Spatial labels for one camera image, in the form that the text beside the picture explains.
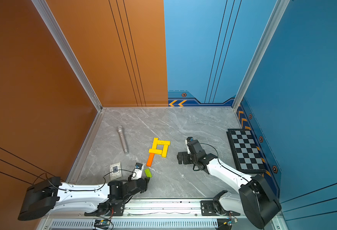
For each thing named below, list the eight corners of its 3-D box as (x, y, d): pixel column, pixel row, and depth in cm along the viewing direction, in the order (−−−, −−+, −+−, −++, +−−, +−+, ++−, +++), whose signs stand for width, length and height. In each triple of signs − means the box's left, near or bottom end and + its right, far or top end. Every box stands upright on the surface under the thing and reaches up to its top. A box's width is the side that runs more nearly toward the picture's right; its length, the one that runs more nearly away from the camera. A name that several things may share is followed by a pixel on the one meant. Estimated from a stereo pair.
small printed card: (111, 179, 85) (110, 178, 83) (111, 166, 90) (109, 164, 89) (122, 176, 86) (121, 175, 84) (121, 163, 92) (119, 161, 90)
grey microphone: (124, 155, 95) (122, 153, 92) (117, 129, 109) (116, 126, 106) (129, 153, 96) (128, 151, 93) (122, 127, 110) (121, 125, 107)
